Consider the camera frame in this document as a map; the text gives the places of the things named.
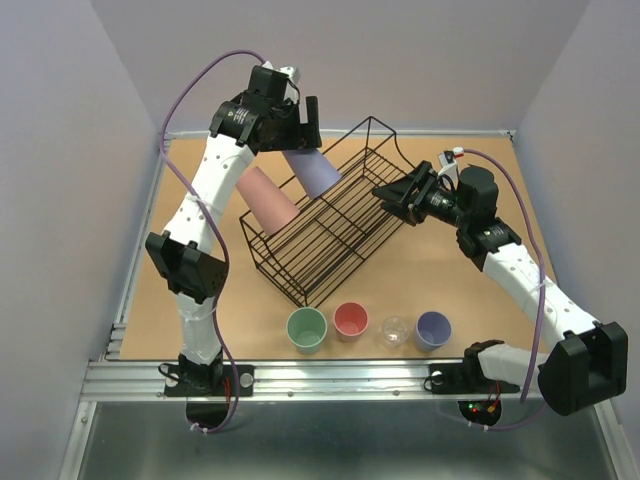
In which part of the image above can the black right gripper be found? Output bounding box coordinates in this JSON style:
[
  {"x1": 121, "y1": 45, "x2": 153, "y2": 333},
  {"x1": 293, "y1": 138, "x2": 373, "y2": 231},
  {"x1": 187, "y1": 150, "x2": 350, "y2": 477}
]
[{"x1": 371, "y1": 160, "x2": 470, "y2": 229}]

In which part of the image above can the aluminium table frame rail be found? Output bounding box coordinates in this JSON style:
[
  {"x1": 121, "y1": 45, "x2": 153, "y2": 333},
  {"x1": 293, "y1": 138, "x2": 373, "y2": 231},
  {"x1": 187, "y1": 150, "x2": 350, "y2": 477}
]
[{"x1": 62, "y1": 137, "x2": 638, "y2": 479}]

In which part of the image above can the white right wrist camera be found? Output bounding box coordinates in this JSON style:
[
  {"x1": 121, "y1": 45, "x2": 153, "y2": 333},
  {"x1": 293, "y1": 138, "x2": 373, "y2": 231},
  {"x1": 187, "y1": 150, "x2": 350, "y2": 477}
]
[{"x1": 438, "y1": 147, "x2": 464, "y2": 185}]

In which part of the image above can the clear plastic cup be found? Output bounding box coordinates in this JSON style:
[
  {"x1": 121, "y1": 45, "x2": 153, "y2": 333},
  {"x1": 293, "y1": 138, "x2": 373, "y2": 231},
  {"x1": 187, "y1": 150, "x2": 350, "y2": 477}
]
[{"x1": 381, "y1": 316, "x2": 411, "y2": 348}]

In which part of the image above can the black wire dish rack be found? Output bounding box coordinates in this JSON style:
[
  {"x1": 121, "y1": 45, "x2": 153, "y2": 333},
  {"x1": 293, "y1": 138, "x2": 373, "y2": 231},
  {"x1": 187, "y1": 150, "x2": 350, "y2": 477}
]
[{"x1": 239, "y1": 116, "x2": 414, "y2": 307}]

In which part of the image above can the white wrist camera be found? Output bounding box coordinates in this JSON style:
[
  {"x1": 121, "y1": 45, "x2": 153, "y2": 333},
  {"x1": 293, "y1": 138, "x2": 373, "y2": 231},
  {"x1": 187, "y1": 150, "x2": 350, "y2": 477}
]
[
  {"x1": 438, "y1": 147, "x2": 464, "y2": 185},
  {"x1": 262, "y1": 61, "x2": 301, "y2": 86}
]

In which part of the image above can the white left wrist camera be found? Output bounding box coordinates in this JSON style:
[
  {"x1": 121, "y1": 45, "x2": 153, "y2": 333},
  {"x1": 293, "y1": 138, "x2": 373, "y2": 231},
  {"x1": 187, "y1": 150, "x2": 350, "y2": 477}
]
[{"x1": 262, "y1": 61, "x2": 301, "y2": 86}]

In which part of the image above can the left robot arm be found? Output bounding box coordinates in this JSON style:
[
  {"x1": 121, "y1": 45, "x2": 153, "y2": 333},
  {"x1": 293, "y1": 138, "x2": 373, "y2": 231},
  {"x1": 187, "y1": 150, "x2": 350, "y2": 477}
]
[{"x1": 145, "y1": 63, "x2": 322, "y2": 394}]

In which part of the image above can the pink plastic cup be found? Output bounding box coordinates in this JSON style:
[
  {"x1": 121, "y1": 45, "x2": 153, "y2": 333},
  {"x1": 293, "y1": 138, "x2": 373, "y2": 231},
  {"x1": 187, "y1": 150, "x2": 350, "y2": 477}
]
[{"x1": 236, "y1": 167, "x2": 300, "y2": 235}]

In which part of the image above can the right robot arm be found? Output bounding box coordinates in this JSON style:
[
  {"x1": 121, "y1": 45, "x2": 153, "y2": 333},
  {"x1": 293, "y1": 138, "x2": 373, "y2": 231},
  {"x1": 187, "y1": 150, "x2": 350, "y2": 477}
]
[{"x1": 372, "y1": 161, "x2": 628, "y2": 416}]

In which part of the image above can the light purple plastic cup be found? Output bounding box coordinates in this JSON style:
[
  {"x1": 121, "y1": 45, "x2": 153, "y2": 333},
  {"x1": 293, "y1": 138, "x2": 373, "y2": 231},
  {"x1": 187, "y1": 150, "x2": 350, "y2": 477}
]
[{"x1": 282, "y1": 149, "x2": 341, "y2": 199}]

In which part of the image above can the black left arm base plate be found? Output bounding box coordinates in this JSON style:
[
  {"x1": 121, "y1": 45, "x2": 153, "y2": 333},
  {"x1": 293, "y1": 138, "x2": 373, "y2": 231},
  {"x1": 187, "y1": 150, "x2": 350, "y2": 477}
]
[{"x1": 157, "y1": 363, "x2": 235, "y2": 398}]

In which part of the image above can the dark purple plastic cup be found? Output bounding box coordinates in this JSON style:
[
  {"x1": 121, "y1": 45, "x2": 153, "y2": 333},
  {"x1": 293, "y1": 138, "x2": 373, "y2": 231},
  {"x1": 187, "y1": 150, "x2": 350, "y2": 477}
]
[{"x1": 414, "y1": 311, "x2": 453, "y2": 352}]

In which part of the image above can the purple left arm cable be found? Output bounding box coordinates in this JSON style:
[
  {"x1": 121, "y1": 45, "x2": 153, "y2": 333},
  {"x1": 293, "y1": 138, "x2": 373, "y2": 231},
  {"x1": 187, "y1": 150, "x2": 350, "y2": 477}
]
[{"x1": 158, "y1": 49, "x2": 266, "y2": 435}]

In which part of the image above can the red plastic cup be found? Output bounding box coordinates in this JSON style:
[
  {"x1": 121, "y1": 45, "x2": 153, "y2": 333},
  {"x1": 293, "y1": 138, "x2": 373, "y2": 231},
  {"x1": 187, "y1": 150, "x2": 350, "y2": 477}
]
[{"x1": 333, "y1": 302, "x2": 369, "y2": 342}]

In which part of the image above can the green plastic cup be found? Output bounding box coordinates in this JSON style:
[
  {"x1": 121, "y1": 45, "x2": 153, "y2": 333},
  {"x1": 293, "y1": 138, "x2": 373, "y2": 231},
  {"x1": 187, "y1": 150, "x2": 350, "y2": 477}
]
[{"x1": 286, "y1": 307, "x2": 328, "y2": 355}]

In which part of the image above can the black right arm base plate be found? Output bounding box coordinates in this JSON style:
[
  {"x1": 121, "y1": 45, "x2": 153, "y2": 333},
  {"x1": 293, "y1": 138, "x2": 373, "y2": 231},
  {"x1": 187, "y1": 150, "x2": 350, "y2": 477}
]
[{"x1": 423, "y1": 361, "x2": 520, "y2": 395}]

